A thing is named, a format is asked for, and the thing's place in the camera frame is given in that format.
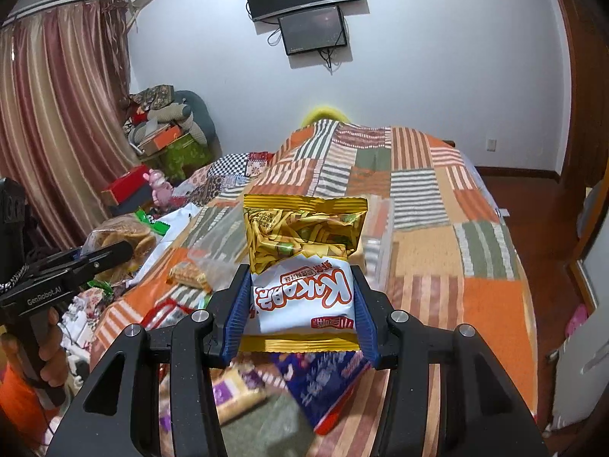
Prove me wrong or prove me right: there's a yellow and white snack packet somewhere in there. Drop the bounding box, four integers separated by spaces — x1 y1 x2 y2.
242 193 369 354

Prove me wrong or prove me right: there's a small black monitor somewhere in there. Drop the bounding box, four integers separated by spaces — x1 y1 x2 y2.
277 5 348 56

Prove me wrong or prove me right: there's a person's left hand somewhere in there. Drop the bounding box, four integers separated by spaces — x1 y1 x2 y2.
37 312 67 367

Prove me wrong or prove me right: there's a dark flat box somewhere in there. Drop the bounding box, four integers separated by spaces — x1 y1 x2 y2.
112 185 153 215

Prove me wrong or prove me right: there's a checkered patchwork quilt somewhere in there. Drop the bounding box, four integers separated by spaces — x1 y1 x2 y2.
174 151 274 210

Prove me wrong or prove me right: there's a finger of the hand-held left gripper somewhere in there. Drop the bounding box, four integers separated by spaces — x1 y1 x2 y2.
71 240 135 278

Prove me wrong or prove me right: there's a yellow round object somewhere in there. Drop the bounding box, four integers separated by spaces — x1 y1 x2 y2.
302 105 353 127

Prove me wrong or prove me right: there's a pink toy figure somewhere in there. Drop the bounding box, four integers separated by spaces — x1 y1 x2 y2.
147 168 174 208

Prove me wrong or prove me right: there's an orange striped patchwork blanket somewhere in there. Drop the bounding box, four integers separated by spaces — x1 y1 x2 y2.
90 119 538 457

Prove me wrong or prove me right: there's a green snack packet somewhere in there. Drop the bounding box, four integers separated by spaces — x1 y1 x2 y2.
136 207 169 236

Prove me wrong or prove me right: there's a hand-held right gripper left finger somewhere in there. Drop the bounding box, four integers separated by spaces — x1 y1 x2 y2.
45 264 253 457

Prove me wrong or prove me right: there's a tan and purple snack packet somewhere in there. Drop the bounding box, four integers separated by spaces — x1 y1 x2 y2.
159 362 281 427

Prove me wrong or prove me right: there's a dark patterned cloth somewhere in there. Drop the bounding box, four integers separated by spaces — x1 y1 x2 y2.
131 85 174 110

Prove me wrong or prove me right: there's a white plastic bag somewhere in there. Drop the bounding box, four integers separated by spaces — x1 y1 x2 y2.
138 202 205 286

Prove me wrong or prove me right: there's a pile of clothes and boxes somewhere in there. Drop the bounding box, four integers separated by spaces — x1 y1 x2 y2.
143 90 217 148

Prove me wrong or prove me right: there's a small orange wafer packet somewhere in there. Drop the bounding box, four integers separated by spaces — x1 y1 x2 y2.
169 262 212 291

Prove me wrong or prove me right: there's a wooden cabinet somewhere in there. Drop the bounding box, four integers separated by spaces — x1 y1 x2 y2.
568 171 609 315

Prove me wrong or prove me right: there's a clear bag of round biscuits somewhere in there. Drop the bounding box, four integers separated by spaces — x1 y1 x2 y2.
83 214 158 281

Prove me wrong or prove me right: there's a red snack packet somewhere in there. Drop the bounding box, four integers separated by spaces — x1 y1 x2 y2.
143 300 191 329

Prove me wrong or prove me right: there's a blue snack packet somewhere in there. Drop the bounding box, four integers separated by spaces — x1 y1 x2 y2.
271 350 372 434

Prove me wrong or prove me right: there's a white board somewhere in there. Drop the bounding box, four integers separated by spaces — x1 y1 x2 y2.
552 295 609 434

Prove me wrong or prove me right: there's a striped pink curtain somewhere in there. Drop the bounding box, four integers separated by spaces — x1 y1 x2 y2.
0 0 139 253

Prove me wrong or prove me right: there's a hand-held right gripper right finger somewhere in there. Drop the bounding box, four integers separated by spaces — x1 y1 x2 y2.
349 267 548 457

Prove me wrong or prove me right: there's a green patterned box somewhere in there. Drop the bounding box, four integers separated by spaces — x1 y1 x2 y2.
159 133 212 177

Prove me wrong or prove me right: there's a pink slipper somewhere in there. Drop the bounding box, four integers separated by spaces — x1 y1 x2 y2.
564 305 588 339

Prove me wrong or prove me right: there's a wooden door frame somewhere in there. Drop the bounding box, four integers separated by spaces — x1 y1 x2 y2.
547 0 609 191

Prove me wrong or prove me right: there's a black monitor cable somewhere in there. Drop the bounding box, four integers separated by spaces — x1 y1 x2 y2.
319 48 341 74

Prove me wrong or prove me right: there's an orange box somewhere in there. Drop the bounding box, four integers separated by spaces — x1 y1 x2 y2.
138 124 184 155

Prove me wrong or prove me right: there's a red box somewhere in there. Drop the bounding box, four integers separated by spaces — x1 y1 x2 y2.
101 166 150 205

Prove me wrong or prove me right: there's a person's left forearm orange sleeve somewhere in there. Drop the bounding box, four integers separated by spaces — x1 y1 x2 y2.
0 362 48 439

